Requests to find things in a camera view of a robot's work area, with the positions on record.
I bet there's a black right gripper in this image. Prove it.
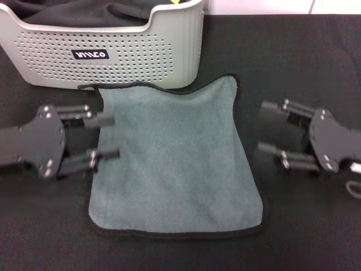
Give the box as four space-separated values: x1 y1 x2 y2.
257 98 361 174

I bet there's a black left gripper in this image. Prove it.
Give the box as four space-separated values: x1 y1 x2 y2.
0 104 121 180

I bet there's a black-edged microfibre towel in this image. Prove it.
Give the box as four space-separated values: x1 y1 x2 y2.
77 73 268 240

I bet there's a grey perforated storage box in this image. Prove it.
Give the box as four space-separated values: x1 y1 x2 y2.
0 0 204 89

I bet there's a black tablecloth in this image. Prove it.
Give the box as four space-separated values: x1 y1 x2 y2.
0 12 361 271

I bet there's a black cloth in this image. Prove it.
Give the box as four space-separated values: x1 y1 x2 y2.
8 0 170 29

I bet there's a thin grey gripper cable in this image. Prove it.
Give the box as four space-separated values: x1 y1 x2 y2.
345 180 361 200

